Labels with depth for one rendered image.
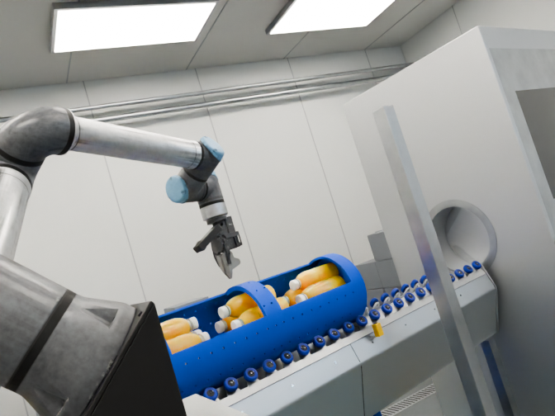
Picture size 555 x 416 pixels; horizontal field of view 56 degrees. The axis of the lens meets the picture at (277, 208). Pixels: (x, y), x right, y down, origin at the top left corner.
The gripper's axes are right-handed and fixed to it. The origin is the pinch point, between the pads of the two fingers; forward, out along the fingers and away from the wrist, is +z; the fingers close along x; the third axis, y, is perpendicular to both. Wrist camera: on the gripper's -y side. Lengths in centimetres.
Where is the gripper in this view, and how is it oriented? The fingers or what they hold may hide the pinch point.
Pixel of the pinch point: (227, 276)
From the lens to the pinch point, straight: 179.8
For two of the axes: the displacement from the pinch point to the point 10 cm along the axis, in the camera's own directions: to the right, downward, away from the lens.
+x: -5.8, 2.5, 7.8
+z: 3.0, 9.5, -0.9
